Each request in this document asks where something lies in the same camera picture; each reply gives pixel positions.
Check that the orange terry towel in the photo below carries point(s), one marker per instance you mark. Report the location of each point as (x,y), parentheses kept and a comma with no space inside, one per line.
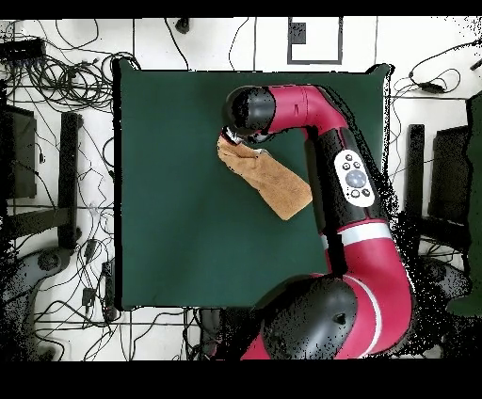
(275,184)

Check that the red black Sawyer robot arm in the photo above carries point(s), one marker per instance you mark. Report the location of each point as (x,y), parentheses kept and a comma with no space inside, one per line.
(301,105)

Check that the dark green table cloth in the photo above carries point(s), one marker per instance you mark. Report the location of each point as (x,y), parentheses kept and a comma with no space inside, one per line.
(169,226)

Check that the small black floor object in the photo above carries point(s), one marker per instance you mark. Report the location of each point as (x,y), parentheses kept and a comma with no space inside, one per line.
(182,25)

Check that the black upright bar stand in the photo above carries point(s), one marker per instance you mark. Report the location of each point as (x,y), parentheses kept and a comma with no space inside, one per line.
(416,169)
(69,169)

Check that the black power adapter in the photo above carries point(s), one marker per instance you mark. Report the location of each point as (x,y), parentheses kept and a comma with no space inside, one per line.
(90,249)
(89,296)

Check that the narrow black power strip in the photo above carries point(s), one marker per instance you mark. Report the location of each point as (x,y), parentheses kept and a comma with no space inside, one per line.
(109,290)

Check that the black box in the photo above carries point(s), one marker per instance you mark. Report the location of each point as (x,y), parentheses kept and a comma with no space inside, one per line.
(22,150)
(450,169)

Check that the black cross beam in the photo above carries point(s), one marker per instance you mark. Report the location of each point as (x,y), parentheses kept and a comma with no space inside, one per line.
(37,222)

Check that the grey office chair base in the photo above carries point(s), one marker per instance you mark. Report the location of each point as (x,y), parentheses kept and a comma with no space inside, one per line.
(49,261)

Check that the long black power strip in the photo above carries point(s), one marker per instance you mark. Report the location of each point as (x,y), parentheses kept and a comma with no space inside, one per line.
(22,49)

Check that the dark green curtain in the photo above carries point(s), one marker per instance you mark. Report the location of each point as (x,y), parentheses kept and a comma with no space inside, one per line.
(475,169)

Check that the grey square floor frame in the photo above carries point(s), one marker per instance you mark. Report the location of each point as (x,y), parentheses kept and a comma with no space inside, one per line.
(290,45)

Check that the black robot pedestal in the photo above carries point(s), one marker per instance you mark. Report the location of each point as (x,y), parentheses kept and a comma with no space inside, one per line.
(229,335)

